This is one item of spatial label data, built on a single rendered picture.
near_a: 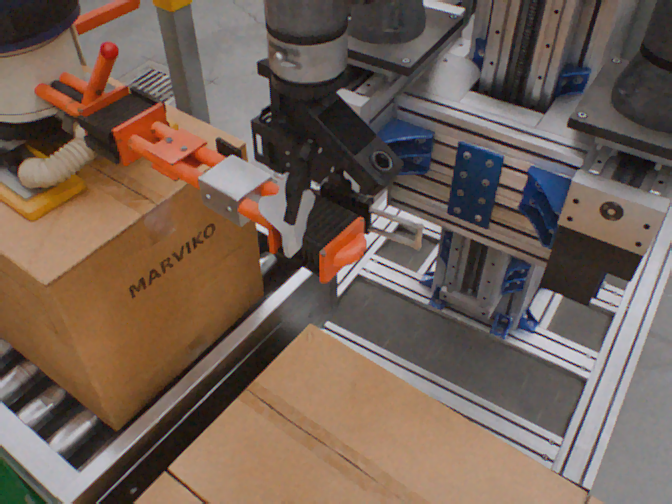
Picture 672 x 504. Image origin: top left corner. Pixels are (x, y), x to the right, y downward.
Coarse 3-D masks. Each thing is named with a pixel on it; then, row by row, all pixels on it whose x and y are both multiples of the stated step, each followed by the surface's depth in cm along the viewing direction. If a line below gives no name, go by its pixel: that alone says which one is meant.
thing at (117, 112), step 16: (112, 96) 91; (128, 96) 92; (144, 96) 91; (80, 112) 88; (96, 112) 90; (112, 112) 90; (128, 112) 90; (144, 112) 88; (160, 112) 89; (96, 128) 86; (112, 128) 87; (128, 128) 86; (144, 128) 88; (96, 144) 89; (112, 144) 87; (112, 160) 88; (128, 160) 88
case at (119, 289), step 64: (192, 128) 112; (128, 192) 100; (192, 192) 104; (0, 256) 93; (64, 256) 91; (128, 256) 98; (192, 256) 111; (256, 256) 128; (0, 320) 121; (64, 320) 93; (128, 320) 105; (192, 320) 120; (64, 384) 119; (128, 384) 112
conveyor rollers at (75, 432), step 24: (264, 264) 145; (0, 360) 129; (24, 360) 127; (0, 384) 123; (24, 384) 125; (24, 408) 120; (48, 408) 120; (144, 408) 120; (72, 432) 116; (96, 432) 120; (120, 432) 116; (96, 456) 113
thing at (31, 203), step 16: (0, 160) 102; (16, 160) 99; (0, 176) 99; (16, 176) 99; (0, 192) 97; (16, 192) 97; (32, 192) 97; (48, 192) 97; (64, 192) 98; (80, 192) 100; (16, 208) 96; (32, 208) 95; (48, 208) 97
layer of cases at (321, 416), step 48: (288, 384) 124; (336, 384) 124; (384, 384) 124; (240, 432) 117; (288, 432) 117; (336, 432) 117; (384, 432) 117; (432, 432) 117; (480, 432) 117; (192, 480) 110; (240, 480) 110; (288, 480) 110; (336, 480) 110; (384, 480) 110; (432, 480) 110; (480, 480) 110; (528, 480) 110
